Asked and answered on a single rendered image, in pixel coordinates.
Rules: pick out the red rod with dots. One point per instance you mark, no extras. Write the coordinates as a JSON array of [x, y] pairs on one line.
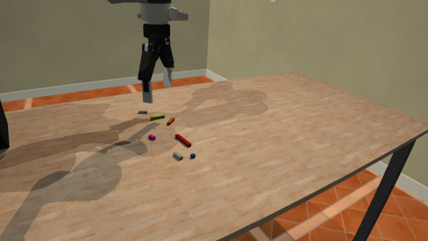
[[184, 141]]

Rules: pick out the orange rod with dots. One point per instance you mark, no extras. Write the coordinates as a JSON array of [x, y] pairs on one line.
[[171, 121]]

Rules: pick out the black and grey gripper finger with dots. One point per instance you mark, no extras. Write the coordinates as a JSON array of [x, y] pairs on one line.
[[146, 69], [167, 60]]

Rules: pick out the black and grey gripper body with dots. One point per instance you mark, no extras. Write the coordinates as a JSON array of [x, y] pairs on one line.
[[154, 33]]

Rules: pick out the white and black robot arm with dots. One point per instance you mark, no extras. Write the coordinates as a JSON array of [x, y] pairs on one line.
[[156, 13]]

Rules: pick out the lime green rod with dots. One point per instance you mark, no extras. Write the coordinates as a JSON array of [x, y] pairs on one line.
[[157, 117]]

